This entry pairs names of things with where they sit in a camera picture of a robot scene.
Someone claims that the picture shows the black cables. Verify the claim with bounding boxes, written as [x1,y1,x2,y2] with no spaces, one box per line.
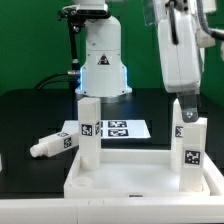
[34,71,81,90]

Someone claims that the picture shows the white desk tabletop tray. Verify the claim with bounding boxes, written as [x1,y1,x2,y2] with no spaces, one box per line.
[63,148,212,199]

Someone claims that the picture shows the white L-shaped fence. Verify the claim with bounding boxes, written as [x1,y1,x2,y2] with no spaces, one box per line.
[0,157,224,224]

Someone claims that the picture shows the white marker sheet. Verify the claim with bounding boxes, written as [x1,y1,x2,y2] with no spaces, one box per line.
[61,119,152,139]

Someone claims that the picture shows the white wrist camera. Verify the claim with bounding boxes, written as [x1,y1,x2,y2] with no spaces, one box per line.
[196,26,224,63]

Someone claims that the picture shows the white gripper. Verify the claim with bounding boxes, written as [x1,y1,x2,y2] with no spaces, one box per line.
[158,13,201,123]

